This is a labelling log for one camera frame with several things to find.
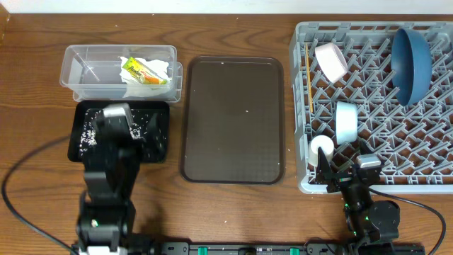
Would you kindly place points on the black waste tray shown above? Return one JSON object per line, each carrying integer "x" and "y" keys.
{"x": 85, "y": 105}

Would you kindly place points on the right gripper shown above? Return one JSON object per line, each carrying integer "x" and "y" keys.
{"x": 325, "y": 175}

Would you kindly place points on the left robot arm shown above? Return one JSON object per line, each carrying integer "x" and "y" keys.
{"x": 111, "y": 166}

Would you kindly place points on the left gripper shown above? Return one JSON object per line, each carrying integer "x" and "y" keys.
{"x": 115, "y": 132}

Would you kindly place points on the grey dishwasher rack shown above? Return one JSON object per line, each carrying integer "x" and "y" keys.
{"x": 414, "y": 142}

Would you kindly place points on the pink bowl with rice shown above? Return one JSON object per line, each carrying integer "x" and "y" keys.
{"x": 331, "y": 61}

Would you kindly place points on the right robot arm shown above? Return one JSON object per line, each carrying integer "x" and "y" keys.
{"x": 374, "y": 223}

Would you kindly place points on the dark blue plate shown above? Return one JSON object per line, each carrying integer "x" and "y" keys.
{"x": 411, "y": 60}

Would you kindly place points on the spilled rice grains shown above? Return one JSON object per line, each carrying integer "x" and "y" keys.
{"x": 83, "y": 135}

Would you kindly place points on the white napkin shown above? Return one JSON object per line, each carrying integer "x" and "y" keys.
{"x": 136, "y": 89}

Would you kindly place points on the brown serving tray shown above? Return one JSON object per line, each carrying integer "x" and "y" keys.
{"x": 234, "y": 121}

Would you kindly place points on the clear plastic waste bin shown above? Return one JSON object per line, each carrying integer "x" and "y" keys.
{"x": 92, "y": 72}

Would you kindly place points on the light blue bowl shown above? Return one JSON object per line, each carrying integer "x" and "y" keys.
{"x": 346, "y": 122}

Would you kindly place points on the wooden chopstick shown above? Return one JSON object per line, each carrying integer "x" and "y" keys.
{"x": 308, "y": 76}

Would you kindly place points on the yellow green snack wrapper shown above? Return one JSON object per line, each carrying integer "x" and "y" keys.
{"x": 142, "y": 73}

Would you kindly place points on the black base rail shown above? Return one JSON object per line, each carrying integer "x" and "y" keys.
{"x": 310, "y": 248}

